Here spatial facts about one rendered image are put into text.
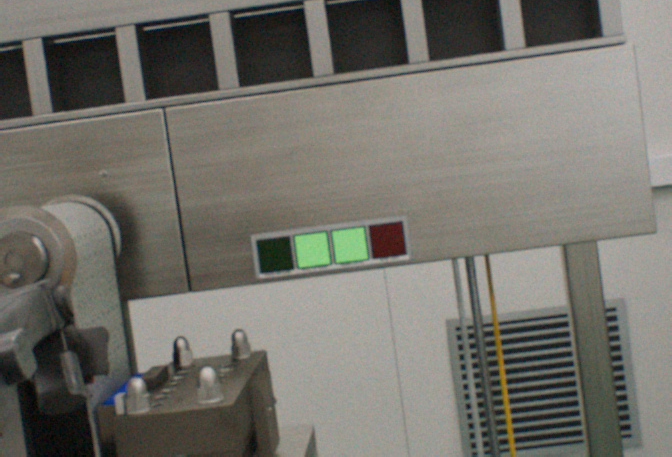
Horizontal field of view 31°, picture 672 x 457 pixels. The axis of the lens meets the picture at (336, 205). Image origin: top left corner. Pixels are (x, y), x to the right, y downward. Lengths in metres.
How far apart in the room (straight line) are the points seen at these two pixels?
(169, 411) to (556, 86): 0.79
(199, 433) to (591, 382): 0.79
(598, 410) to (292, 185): 0.66
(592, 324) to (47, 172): 0.94
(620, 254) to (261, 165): 2.55
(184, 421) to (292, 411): 2.77
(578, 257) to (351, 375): 2.31
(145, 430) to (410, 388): 2.77
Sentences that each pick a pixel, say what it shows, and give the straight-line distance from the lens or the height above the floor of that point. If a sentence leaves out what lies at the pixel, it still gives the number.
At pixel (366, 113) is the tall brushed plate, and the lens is 1.93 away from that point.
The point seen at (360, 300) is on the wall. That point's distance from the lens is 4.30.
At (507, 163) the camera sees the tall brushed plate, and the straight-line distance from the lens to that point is 1.93.
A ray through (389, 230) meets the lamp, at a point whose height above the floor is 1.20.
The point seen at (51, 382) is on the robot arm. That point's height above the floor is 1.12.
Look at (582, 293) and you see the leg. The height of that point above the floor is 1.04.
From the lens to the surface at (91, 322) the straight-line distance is 1.74.
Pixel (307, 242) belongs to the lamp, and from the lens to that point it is 1.93.
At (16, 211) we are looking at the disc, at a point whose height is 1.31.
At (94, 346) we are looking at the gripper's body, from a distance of 1.62.
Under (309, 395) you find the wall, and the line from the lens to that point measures 4.37.
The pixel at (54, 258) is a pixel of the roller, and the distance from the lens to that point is 1.66.
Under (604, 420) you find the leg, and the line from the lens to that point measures 2.17.
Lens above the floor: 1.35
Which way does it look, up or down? 3 degrees down
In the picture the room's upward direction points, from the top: 8 degrees counter-clockwise
